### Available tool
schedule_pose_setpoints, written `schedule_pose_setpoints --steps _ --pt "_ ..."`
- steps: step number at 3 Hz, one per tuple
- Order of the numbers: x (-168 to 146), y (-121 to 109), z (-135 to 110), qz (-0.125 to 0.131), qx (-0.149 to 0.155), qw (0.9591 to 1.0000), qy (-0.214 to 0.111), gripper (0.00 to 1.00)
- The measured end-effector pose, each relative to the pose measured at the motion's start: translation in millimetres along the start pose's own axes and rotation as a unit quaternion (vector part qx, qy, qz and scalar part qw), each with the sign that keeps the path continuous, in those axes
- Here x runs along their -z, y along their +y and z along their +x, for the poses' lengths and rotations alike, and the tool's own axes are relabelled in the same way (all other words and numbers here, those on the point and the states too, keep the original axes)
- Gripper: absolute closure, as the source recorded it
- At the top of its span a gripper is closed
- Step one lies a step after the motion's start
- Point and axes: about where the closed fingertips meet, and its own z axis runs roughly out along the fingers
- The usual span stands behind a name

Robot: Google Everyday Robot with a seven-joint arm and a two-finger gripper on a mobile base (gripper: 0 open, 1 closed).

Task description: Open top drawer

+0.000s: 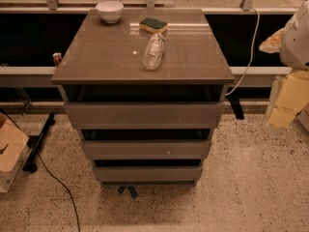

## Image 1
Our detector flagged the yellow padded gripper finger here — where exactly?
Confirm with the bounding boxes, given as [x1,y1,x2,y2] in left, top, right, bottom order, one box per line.
[267,71,309,129]

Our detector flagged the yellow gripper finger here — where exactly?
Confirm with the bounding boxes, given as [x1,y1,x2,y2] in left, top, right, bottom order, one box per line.
[259,29,284,54]

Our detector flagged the grey top drawer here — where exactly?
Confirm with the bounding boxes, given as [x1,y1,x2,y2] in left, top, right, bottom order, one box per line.
[64,102,224,130]

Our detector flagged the grey drawer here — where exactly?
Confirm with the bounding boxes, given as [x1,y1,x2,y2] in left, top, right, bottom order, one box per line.
[82,140,211,160]
[93,166,203,182]
[64,102,224,130]

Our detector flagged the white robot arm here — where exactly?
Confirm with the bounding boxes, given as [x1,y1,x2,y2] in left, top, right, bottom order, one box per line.
[259,0,309,129]

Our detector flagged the grey drawer cabinet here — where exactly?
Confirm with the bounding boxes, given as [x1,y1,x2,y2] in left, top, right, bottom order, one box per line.
[51,10,234,186]

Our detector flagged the grey bottom drawer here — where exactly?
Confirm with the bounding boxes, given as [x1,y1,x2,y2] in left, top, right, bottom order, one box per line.
[93,166,203,182]

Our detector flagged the grey middle drawer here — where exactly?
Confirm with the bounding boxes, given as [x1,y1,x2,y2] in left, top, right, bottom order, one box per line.
[82,140,211,160]

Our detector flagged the black right stand leg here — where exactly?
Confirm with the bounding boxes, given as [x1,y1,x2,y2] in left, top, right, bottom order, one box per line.
[228,97,244,120]

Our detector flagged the clear plastic water bottle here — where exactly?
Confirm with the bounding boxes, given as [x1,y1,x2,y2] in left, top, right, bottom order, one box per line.
[142,33,165,70]

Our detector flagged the green yellow sponge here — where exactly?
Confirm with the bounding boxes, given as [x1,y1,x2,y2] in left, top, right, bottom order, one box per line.
[139,17,168,34]

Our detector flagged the white ceramic bowl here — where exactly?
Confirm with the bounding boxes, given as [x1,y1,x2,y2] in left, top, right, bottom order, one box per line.
[96,1,124,23]

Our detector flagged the red soda can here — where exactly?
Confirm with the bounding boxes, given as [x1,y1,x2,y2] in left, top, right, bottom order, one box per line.
[52,52,62,67]

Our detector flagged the black metal stand leg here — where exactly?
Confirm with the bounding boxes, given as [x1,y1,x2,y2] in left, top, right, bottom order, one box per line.
[22,113,55,173]

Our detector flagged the cardboard box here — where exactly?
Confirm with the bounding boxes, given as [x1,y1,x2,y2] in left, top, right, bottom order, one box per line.
[0,114,29,192]

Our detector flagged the white cable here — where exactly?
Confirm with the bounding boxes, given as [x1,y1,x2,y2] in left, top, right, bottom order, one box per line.
[225,7,261,98]

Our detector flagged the black floor cable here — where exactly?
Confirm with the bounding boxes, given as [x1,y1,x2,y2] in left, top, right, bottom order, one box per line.
[0,107,81,232]

